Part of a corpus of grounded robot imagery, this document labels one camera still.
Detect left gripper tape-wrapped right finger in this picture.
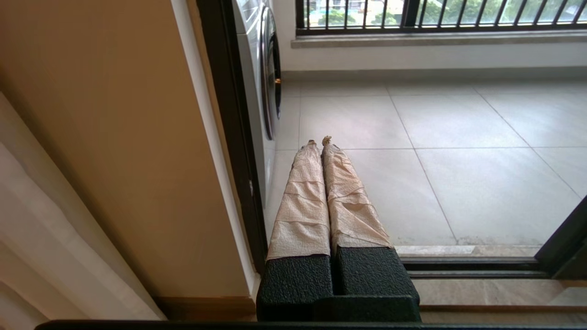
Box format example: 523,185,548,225
322,136,420,298

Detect left gripper tape-wrapped left finger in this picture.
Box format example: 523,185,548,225
257,140,334,321

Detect dark brown sliding glass door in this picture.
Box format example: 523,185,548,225
534,196,587,280

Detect brown wooden baseboard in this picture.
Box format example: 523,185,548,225
154,296,258,321

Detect silver front-load washing machine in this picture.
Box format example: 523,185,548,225
232,0,282,241

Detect black balcony railing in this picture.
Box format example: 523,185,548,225
296,0,587,36

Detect white curtain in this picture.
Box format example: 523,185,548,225
0,92,166,321

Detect black window frame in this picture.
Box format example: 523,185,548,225
400,0,421,29

